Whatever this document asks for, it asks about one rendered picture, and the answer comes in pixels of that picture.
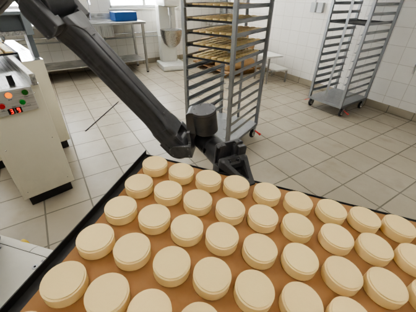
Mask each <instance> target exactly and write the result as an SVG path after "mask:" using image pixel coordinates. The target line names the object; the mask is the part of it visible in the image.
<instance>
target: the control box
mask: <svg viewBox="0 0 416 312"><path fill-rule="evenodd" d="M22 90H27V91H28V94H27V95H23V94H22ZM5 93H11V94H12V97H11V98H6V97H5ZM20 100H25V101H26V104H24V105H21V104H20V103H19V101H20ZM0 104H4V105H5V106H6V107H5V109H3V110H2V109H0V117H3V116H9V115H13V114H12V113H13V112H14V114H17V113H22V112H25V111H30V110H35V109H39V106H38V103H37V101H36V98H35V96H34V93H33V90H32V88H31V86H30V85H26V86H21V87H15V88H11V89H4V90H0ZM17 108H18V110H19V109H20V110H21V112H18V111H17ZM10 109H12V110H13V112H12V113H11V112H10ZM20 110H19V111H20Z"/></svg>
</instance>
